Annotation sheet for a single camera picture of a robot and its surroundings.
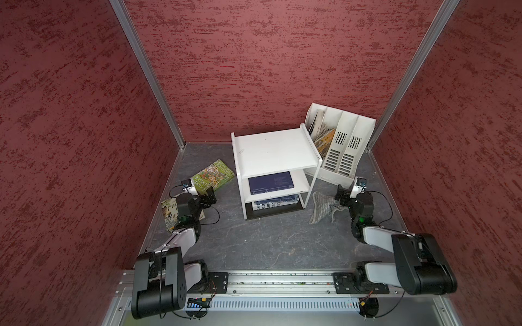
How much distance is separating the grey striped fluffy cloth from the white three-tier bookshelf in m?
0.07

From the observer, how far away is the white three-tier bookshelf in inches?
26.8

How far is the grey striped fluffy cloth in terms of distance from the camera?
89 centimetres
